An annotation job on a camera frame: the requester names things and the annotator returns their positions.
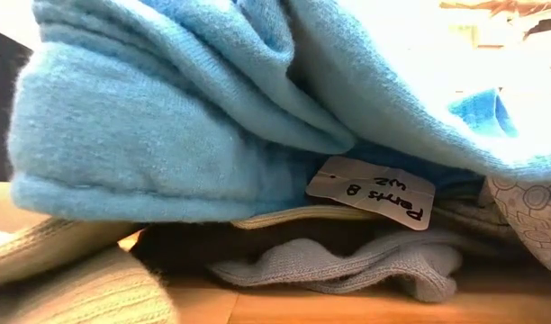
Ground pale grey-green knit sock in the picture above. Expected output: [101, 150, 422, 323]
[0, 204, 380, 324]

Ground light blue fleece pants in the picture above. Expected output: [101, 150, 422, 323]
[7, 0, 551, 224]

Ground grey circle-patterned cloth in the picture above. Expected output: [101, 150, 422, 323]
[485, 175, 551, 287]

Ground dark blue fabric bin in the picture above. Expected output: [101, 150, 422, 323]
[0, 25, 34, 183]

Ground slate blue knit cloth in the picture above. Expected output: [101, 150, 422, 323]
[207, 229, 465, 304]

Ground white handwritten paper tag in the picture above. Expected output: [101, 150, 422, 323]
[304, 155, 437, 232]

